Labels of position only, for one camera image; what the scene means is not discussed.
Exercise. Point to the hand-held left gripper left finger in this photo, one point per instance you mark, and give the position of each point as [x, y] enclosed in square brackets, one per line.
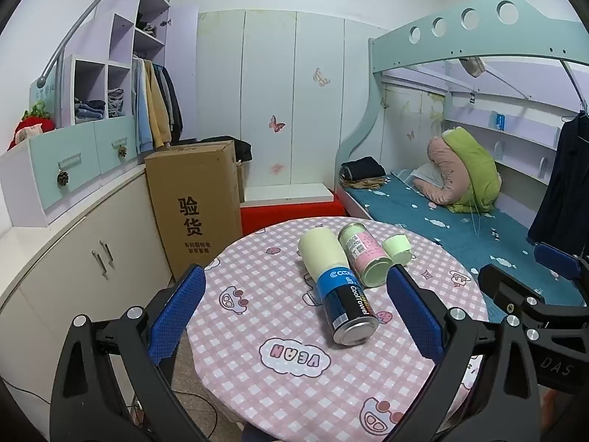
[180, 313]

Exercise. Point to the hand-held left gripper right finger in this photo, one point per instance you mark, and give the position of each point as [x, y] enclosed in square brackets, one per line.
[414, 317]

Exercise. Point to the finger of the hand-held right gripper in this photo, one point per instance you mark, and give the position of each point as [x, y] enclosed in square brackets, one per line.
[557, 260]
[504, 281]

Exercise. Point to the small green cup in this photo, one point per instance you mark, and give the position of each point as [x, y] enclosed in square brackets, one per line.
[398, 248]

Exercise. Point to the person's right forearm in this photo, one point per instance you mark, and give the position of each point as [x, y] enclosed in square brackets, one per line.
[550, 407]

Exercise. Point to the blue black can cream cap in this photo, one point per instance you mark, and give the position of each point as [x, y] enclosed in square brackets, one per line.
[345, 299]

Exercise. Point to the blue printed bed sheet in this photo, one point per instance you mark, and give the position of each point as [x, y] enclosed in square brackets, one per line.
[441, 239]

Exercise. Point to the dark hanging shirt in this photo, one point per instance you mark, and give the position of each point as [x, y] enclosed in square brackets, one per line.
[563, 184]

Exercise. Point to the pink checked tablecloth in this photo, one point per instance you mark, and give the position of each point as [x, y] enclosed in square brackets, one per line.
[257, 294]

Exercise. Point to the green can pink label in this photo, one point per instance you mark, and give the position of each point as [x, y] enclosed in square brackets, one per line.
[366, 253]

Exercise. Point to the green quilt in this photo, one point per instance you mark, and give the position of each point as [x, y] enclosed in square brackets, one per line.
[476, 170]

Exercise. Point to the tall cardboard box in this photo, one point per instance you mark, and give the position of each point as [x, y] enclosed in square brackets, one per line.
[193, 193]

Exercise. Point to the pink pillow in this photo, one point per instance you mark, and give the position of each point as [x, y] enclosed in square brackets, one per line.
[444, 170]

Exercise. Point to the white low cabinet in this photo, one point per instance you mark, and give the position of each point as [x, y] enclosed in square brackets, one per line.
[69, 248]

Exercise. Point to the white pillow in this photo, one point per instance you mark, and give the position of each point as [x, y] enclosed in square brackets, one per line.
[425, 177]

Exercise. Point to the red storage stool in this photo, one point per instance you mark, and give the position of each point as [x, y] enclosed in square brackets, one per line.
[285, 216]

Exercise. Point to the small blue box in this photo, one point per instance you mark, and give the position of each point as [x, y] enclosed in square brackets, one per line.
[499, 121]

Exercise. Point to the folded dark clothes stack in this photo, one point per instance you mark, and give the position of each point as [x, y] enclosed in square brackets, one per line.
[361, 170]

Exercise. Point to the white board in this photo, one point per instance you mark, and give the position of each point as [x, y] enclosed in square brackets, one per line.
[285, 192]

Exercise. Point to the black bag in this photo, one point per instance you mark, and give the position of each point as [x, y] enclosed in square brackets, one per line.
[234, 147]

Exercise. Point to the teal drawer unit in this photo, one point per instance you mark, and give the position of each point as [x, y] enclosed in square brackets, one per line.
[55, 152]

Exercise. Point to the light blue hanging garment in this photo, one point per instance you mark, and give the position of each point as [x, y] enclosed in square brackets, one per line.
[140, 110]

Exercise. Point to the yellow hanging coat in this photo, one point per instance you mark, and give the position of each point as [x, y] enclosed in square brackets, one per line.
[158, 106]

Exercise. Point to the grey clip lamp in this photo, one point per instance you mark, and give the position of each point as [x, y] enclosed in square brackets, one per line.
[471, 66]

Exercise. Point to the pink butterfly sticker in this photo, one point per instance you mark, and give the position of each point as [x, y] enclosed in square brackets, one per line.
[276, 124]

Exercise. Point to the dark hanging jackets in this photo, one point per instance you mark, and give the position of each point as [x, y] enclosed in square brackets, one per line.
[172, 101]

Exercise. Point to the folded grey clothes pile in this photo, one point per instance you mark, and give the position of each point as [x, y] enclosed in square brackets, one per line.
[116, 103]

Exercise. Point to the folded jeans pile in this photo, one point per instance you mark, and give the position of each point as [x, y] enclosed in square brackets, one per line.
[89, 110]

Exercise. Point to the red plush toy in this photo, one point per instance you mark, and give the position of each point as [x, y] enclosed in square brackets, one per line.
[32, 126]

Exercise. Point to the white wardrobe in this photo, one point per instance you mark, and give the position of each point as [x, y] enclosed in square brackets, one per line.
[294, 101]

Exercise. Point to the beige butterfly sticker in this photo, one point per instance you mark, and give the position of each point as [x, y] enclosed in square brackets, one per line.
[321, 77]

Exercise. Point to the purple stepped shelf cabinet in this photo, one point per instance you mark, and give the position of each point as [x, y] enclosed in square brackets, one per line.
[119, 41]

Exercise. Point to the grey metal handrail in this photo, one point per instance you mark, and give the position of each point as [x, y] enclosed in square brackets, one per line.
[73, 32]

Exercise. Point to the purple bed wall shelf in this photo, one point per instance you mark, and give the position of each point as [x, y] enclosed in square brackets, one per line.
[520, 142]

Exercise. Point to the teal bunk bed frame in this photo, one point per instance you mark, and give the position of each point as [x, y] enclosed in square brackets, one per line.
[414, 50]

